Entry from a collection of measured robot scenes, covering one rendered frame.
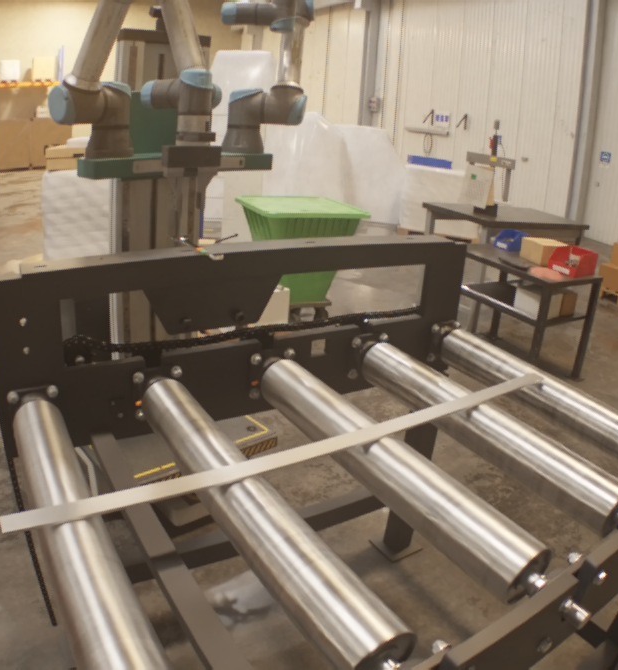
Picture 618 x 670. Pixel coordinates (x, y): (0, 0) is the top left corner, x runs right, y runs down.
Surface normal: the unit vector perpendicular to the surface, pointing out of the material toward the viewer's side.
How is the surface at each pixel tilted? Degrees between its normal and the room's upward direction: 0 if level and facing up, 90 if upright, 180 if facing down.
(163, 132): 90
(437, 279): 90
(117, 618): 8
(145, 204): 90
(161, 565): 0
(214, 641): 0
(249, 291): 90
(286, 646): 0
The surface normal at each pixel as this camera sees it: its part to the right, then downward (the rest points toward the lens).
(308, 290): 0.36, 0.53
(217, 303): 0.51, 0.35
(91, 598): -0.06, -0.90
